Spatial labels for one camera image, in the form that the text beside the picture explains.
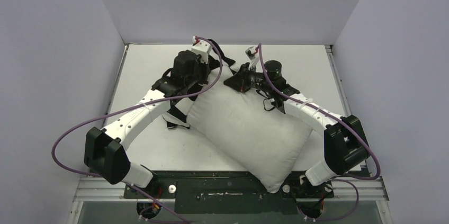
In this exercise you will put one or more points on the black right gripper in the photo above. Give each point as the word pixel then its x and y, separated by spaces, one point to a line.
pixel 241 79

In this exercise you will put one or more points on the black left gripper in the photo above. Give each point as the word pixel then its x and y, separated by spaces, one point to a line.
pixel 205 66

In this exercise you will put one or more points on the black white striped pillowcase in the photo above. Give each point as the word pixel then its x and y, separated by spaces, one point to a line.
pixel 176 116

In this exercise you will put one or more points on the white pillow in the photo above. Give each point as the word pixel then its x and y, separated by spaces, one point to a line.
pixel 266 143

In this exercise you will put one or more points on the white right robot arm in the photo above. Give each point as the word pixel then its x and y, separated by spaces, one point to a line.
pixel 344 139

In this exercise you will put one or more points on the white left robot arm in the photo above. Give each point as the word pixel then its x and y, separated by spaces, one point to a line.
pixel 106 148

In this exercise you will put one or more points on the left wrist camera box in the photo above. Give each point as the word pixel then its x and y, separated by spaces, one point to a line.
pixel 202 47

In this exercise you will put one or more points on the black metal base rail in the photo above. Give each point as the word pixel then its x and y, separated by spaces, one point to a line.
pixel 200 192

